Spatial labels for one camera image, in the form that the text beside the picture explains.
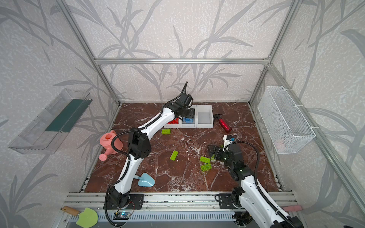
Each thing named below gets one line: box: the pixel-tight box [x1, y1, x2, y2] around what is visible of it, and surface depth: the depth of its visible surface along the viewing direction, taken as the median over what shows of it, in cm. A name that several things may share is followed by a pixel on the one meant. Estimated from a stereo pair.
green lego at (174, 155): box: [169, 150, 179, 162], surface depth 92 cm
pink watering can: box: [98, 130, 124, 162], surface depth 87 cm
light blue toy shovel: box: [133, 172, 155, 188], surface depth 82 cm
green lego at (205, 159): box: [199, 156, 211, 164], surface depth 90 cm
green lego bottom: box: [200, 162, 213, 172], surface depth 86 cm
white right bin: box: [196, 104, 214, 129], surface depth 109 cm
